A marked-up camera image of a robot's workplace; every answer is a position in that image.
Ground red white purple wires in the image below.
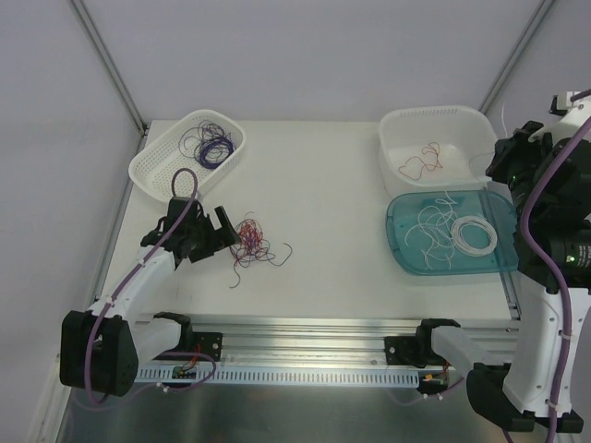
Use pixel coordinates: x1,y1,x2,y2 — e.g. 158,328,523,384
228,211,294,290

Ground single white wire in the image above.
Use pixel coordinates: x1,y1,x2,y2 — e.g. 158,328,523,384
404,103,507,271

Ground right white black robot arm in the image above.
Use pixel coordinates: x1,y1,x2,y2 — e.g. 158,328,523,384
414,93,590,441

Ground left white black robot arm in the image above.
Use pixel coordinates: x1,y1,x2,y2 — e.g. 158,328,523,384
59,197,239,397

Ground white perforated basket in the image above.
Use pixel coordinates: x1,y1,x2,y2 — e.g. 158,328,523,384
128,109,247,202

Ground white plastic tub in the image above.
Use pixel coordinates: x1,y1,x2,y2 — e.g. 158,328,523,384
378,105,497,198

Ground teal transparent plastic bin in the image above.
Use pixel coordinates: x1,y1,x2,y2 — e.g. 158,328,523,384
385,189,518,276

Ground purple wire bundle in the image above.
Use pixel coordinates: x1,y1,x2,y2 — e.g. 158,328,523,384
178,118,237,168

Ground aluminium mounting rail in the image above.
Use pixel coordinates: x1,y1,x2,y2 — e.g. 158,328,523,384
133,317,523,371

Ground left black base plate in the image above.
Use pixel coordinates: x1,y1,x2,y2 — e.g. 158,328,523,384
187,331,223,362

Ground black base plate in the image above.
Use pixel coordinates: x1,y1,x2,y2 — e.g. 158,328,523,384
187,331,223,362
384,336,439,368

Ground right aluminium frame post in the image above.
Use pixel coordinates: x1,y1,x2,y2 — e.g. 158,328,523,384
478,0,560,115

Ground aluminium frame post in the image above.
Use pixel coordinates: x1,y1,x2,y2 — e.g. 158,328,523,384
67,0,148,135
478,0,560,115

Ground white slotted cable duct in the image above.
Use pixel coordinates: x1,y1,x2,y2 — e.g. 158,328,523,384
135,364,420,389

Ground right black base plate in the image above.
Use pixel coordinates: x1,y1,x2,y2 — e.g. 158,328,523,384
384,336,439,368

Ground left aluminium frame post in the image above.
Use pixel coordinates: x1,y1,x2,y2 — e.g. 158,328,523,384
67,0,148,135

